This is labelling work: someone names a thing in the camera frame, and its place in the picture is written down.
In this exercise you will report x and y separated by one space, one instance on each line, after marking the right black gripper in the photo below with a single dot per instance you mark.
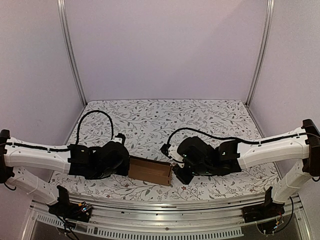
183 175

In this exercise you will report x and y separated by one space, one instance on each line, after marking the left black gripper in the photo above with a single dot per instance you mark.
124 171

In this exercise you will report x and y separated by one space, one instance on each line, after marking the brown cardboard box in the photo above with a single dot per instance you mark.
151 171

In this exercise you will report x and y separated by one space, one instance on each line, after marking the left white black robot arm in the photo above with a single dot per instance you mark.
92 163

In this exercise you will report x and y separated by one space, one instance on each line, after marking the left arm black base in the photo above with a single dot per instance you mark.
73 211

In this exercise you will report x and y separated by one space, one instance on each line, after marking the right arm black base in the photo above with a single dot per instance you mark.
262 211

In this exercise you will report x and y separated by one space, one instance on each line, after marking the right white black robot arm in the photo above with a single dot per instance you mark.
197 158

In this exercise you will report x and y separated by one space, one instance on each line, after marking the floral patterned table mat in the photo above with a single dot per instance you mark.
147 125

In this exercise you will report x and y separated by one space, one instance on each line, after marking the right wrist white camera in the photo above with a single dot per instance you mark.
171 152

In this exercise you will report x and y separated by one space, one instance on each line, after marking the front aluminium rail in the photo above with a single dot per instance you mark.
214 219

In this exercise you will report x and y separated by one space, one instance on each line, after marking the left aluminium frame post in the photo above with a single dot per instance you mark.
62 12

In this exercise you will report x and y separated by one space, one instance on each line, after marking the aluminium frame post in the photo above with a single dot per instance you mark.
262 51
62 12

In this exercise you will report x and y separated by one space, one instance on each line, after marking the right aluminium frame post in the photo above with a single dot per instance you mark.
262 51

